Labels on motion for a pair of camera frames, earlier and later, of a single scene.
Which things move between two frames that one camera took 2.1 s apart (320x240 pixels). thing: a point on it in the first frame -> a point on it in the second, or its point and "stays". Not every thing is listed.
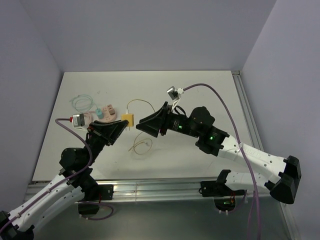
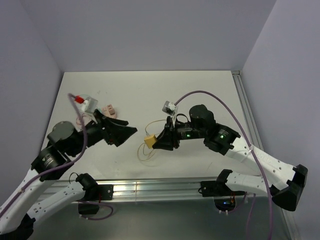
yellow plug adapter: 130,117 -> 150,140
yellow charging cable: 127,112 -> 145,128
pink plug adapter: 111,110 stays
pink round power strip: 107,117 stays
